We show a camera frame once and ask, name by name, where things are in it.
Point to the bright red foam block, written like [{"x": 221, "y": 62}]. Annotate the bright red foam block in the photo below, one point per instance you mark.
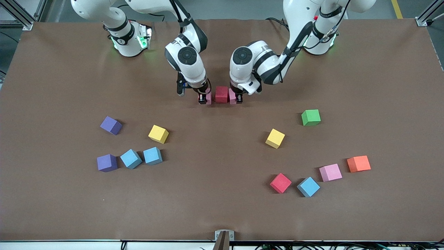
[{"x": 280, "y": 183}]

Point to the aluminium frame profile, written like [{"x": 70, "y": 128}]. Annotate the aluminium frame profile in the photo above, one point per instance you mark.
[
  {"x": 41, "y": 8},
  {"x": 27, "y": 26},
  {"x": 428, "y": 14}
]

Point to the pink foam block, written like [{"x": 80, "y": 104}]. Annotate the pink foam block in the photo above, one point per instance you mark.
[
  {"x": 209, "y": 99},
  {"x": 330, "y": 173},
  {"x": 231, "y": 99}
]

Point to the orange foam block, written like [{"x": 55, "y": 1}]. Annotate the orange foam block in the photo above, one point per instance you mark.
[{"x": 358, "y": 164}]

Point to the yellow foam block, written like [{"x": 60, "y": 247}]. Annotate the yellow foam block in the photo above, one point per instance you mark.
[
  {"x": 275, "y": 138},
  {"x": 158, "y": 134}
]

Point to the purple foam block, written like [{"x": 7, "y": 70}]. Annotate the purple foam block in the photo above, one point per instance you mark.
[
  {"x": 107, "y": 163},
  {"x": 111, "y": 125}
]

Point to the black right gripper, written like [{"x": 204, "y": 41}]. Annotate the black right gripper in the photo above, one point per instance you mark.
[{"x": 201, "y": 93}]

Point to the green foam block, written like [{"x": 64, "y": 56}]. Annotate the green foam block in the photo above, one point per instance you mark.
[{"x": 310, "y": 117}]

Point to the dark red foam block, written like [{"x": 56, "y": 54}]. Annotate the dark red foam block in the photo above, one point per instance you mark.
[{"x": 221, "y": 94}]

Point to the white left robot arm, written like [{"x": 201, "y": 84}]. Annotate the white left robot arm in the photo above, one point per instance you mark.
[{"x": 298, "y": 21}]

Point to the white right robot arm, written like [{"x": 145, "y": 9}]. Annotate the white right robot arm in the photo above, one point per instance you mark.
[{"x": 194, "y": 71}]

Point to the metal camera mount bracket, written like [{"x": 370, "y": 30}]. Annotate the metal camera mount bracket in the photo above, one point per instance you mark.
[{"x": 218, "y": 235}]

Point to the brown table mat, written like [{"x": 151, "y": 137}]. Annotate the brown table mat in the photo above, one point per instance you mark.
[{"x": 222, "y": 208}]

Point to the blue foam block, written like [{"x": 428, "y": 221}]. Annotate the blue foam block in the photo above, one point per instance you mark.
[
  {"x": 131, "y": 159},
  {"x": 308, "y": 186},
  {"x": 153, "y": 156}
]

